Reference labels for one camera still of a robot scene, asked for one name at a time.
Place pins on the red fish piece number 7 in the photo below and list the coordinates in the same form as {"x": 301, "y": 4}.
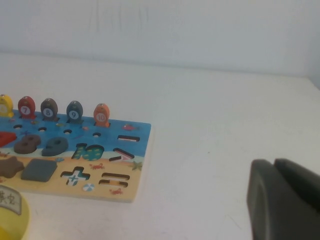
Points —
{"x": 25, "y": 107}

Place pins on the dark grey square piece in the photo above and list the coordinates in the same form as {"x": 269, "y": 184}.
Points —
{"x": 38, "y": 170}

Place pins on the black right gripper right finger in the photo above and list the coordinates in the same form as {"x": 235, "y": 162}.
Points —
{"x": 302, "y": 177}

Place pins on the yellow fish piece number 6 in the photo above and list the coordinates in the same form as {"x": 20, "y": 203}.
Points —
{"x": 5, "y": 107}

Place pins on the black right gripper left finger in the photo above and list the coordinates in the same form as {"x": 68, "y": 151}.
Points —
{"x": 275, "y": 210}

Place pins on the colourful wooden puzzle board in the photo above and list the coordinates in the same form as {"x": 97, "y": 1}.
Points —
{"x": 105, "y": 136}

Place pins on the brown fish piece number 8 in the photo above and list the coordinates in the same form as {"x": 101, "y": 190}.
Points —
{"x": 48, "y": 110}

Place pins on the brown star piece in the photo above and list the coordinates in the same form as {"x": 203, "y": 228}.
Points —
{"x": 8, "y": 167}

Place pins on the yellow plastic bowl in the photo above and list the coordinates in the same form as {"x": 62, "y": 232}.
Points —
{"x": 17, "y": 225}

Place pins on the dark grey fish piece number 9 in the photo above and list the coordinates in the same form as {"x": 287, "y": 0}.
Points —
{"x": 74, "y": 112}

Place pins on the orange fish piece number 10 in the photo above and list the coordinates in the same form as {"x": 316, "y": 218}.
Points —
{"x": 101, "y": 114}

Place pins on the white paper label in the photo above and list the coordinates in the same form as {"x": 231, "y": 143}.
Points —
{"x": 8, "y": 200}

